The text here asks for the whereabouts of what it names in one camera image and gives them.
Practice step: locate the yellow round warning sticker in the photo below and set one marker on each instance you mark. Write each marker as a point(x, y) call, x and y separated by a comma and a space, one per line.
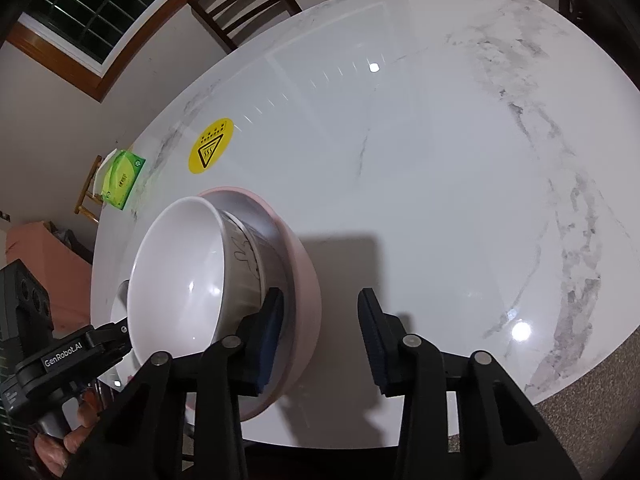
point(211, 145)

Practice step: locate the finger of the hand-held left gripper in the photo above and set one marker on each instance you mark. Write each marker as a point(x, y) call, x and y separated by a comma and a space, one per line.
point(115, 337)

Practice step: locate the pink bowl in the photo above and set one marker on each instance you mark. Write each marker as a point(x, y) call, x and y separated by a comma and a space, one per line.
point(302, 310)

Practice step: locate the orange cloth covered furniture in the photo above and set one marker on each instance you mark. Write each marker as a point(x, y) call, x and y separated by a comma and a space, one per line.
point(45, 250)

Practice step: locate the person's left hand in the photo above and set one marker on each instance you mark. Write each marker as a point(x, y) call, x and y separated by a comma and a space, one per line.
point(75, 442)

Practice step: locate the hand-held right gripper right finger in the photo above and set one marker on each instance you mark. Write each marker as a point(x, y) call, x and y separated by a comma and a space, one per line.
point(372, 330)

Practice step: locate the white bowl with blue cartoon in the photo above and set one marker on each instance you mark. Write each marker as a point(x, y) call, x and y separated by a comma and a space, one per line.
point(175, 270)

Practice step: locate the green tissue box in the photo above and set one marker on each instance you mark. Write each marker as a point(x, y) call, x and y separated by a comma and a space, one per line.
point(120, 180)

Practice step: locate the bamboo chair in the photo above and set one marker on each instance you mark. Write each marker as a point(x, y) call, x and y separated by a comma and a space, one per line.
point(90, 180)

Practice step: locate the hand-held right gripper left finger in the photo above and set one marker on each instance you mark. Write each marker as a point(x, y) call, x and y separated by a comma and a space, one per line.
point(270, 330)

